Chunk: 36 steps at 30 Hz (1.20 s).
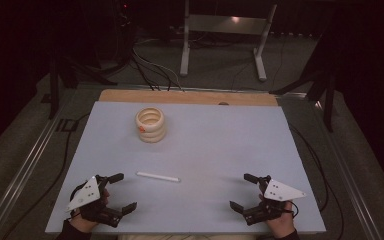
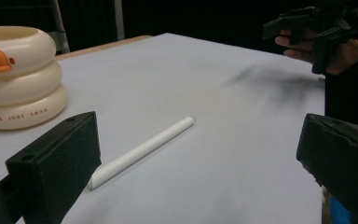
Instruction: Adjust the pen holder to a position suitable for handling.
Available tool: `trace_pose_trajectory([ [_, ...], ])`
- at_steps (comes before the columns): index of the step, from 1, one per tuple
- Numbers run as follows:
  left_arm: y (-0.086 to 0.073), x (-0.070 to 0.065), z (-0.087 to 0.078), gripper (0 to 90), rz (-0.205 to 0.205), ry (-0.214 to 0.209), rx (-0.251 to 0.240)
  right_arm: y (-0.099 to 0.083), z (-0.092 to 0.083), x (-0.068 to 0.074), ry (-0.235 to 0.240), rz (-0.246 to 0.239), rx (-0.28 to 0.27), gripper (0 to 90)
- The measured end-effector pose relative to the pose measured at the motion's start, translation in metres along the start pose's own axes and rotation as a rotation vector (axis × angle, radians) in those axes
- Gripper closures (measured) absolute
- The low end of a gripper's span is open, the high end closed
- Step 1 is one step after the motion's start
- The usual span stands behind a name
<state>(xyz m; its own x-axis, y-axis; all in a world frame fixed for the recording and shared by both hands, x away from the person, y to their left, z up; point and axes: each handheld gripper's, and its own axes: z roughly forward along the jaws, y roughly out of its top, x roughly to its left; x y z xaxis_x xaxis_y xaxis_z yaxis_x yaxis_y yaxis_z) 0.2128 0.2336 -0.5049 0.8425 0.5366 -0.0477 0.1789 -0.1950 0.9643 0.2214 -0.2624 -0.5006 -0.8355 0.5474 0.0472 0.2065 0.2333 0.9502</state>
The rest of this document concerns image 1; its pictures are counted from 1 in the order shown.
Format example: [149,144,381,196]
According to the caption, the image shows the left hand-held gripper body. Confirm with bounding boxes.
[66,174,125,229]

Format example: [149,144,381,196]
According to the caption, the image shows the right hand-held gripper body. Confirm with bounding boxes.
[242,174,308,227]

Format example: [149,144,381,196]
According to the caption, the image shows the white straw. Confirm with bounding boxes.
[135,171,182,183]

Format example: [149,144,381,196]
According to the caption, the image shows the cream ringed cup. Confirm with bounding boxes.
[134,106,167,144]

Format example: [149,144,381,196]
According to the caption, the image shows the person's right hand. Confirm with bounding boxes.
[259,194,297,240]

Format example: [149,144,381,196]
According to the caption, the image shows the person's left hand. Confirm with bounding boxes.
[69,188,112,234]

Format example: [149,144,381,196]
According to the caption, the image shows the wooden board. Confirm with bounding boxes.
[98,88,279,107]

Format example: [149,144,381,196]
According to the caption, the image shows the black stand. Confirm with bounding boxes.
[269,63,337,133]
[47,46,118,121]

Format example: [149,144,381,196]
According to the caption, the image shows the dark equipment rack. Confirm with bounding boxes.
[111,0,138,66]

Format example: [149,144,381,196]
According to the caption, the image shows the white metal stand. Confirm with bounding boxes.
[178,0,278,83]

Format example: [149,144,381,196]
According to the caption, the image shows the black floor cable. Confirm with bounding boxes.
[1,112,92,240]
[289,122,345,240]

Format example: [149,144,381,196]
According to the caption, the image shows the metal floor rail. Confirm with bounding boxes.
[313,99,383,240]
[0,99,76,240]

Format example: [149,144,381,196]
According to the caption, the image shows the white cable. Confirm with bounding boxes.
[132,46,183,92]

